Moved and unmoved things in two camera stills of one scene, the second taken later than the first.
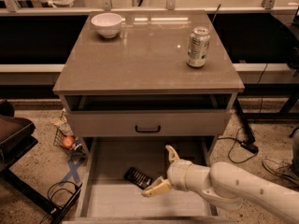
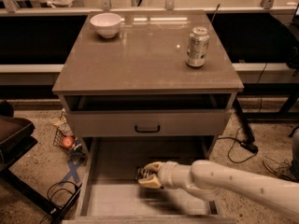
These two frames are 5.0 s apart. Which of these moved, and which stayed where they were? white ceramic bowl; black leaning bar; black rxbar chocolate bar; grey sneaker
Moved: black rxbar chocolate bar
Stayed: black leaning bar; grey sneaker; white ceramic bowl
